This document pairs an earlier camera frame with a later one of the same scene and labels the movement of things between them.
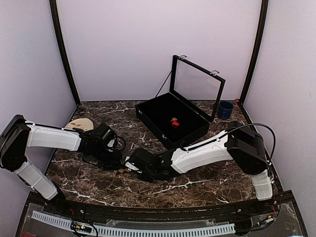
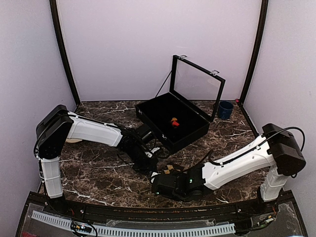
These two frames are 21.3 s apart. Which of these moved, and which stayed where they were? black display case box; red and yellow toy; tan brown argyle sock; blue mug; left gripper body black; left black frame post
Moved: left gripper body black; tan brown argyle sock
Stayed: red and yellow toy; blue mug; left black frame post; black display case box
